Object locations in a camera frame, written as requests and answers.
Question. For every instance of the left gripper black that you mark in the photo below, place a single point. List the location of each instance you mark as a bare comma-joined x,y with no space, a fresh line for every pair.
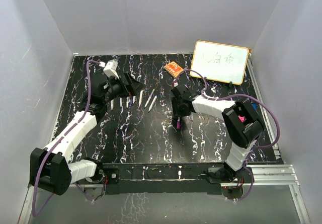
133,87

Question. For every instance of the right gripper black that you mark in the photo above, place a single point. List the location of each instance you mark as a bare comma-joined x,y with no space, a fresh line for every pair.
177,113

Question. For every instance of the peach cap marker pen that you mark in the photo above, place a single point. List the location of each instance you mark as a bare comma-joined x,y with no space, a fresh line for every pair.
140,98

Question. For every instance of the light blue cap marker pen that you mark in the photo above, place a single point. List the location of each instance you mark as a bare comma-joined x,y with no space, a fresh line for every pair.
149,97

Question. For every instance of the magenta cap marker pen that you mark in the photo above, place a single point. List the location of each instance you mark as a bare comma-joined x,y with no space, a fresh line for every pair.
178,124

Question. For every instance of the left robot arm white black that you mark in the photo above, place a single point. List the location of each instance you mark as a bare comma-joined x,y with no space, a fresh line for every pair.
49,167

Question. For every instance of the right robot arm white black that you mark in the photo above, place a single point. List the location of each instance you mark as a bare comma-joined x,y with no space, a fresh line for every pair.
243,123

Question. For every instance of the pink highlighter pen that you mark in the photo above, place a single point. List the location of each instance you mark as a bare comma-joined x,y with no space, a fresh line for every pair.
241,118

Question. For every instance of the orange spiral notebook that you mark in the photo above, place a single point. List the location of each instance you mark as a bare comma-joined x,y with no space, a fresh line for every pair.
173,69

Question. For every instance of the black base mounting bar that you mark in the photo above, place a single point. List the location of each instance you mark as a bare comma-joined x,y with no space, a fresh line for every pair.
207,178

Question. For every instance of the white board yellow frame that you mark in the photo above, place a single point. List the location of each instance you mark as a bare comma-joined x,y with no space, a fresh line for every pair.
219,62

